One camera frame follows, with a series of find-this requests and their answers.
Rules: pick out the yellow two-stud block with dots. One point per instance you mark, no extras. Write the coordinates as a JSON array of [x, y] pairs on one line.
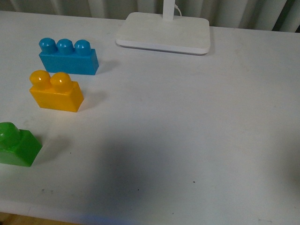
[[57, 92]]

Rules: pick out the blue three-stud block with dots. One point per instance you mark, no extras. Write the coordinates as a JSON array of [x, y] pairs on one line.
[[64, 56]]

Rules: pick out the green one-stud block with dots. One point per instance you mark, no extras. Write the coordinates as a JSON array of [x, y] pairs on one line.
[[17, 146]]

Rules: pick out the white desk lamp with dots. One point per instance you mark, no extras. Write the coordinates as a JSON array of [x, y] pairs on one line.
[[165, 32]]

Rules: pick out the grey pleated curtain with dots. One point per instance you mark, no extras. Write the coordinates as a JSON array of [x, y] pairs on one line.
[[274, 15]]

